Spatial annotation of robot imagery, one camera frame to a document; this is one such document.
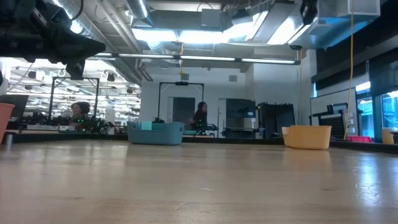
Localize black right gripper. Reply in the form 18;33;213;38
300;0;318;26

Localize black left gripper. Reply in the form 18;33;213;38
29;0;107;81

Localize orange plastic bin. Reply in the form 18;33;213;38
0;103;16;146

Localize person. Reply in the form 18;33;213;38
192;101;208;131
70;101;91;125

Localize black computer monitor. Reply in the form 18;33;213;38
225;98;257;119
0;94;29;118

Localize whiteboard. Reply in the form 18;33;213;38
310;88;358;136

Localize grey ceiling box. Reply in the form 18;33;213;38
200;8;222;28

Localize teal plastic bin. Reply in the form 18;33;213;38
126;121;185;146

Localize long ceiling light bar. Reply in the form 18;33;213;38
93;52;301;65

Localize grey door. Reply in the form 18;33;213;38
172;96;196;131

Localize black pegboard rack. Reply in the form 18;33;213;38
309;103;349;140

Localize yellow plastic bin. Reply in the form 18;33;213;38
282;124;333;151

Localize pink bin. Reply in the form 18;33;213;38
347;135;373;144

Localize yellow container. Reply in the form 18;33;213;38
381;128;396;145

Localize black frame robot station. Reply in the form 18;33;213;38
158;82;205;124
49;76;100;125

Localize rectangular metal duct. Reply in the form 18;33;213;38
289;0;382;50

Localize round silver duct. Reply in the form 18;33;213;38
126;0;149;19

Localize yellow cable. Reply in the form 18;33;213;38
343;0;354;140

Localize grey metal post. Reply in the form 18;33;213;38
4;132;14;150

